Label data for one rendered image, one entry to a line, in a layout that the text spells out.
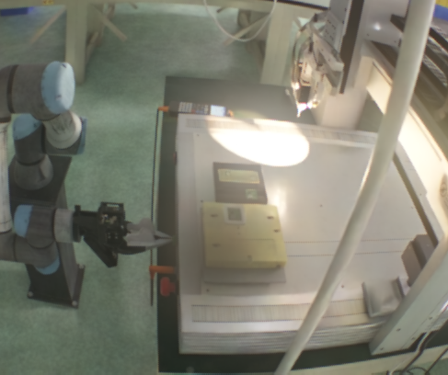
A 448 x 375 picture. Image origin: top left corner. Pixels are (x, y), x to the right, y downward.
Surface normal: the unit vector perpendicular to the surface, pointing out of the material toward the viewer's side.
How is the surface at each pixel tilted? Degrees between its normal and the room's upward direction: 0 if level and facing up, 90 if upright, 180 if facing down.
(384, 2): 90
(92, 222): 90
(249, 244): 0
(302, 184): 0
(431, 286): 90
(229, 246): 0
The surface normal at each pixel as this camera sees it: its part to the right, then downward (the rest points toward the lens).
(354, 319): 0.12, -0.78
